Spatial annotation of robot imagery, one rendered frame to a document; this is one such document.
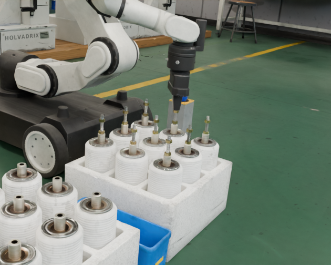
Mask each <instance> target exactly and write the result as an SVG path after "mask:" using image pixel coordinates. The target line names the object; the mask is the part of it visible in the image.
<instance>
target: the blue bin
mask: <svg viewBox="0 0 331 265"><path fill-rule="evenodd" d="M84 198H86V197H83V198H81V199H79V200H77V203H78V202H80V201H81V200H83V199H84ZM117 220H118V221H120V222H122V223H126V224H128V225H130V226H133V227H135V228H137V229H139V230H140V239H139V252H138V265H165V263H166V257H167V250H168V244H169V239H170V238H171V230H169V229H167V228H165V227H162V226H160V225H157V224H155V223H152V222H150V221H147V220H144V219H142V218H139V217H137V216H134V215H132V214H130V213H127V212H125V211H122V210H120V209H117Z"/></svg>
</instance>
